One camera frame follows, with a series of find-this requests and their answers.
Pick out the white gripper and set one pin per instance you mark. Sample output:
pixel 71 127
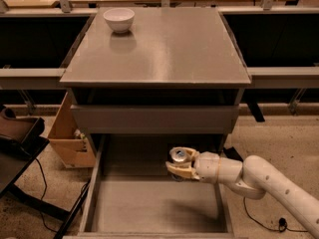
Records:
pixel 207 167

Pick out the redbull can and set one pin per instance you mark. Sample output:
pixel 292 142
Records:
pixel 179 158

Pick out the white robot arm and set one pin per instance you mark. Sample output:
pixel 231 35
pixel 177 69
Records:
pixel 252 178

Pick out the open grey middle drawer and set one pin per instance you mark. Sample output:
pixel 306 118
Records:
pixel 132 196

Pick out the grey drawer cabinet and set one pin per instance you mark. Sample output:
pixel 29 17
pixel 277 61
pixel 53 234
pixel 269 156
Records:
pixel 180 57

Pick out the closed grey top drawer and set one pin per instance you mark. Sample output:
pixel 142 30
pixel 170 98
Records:
pixel 173 120

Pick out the black floor plate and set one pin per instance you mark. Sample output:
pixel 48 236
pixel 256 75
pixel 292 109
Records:
pixel 232 154

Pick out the cardboard box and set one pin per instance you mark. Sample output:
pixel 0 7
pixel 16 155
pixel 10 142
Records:
pixel 73 149

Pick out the white bowl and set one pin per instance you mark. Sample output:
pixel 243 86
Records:
pixel 119 20

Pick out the brown black bag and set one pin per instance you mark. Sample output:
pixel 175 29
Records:
pixel 17 135

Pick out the grey rail right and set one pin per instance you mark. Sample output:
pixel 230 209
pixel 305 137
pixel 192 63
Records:
pixel 284 77

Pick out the grey rail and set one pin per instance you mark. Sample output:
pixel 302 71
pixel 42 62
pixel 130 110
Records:
pixel 30 79
pixel 284 77

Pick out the grey rail left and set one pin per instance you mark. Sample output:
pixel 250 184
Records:
pixel 30 79

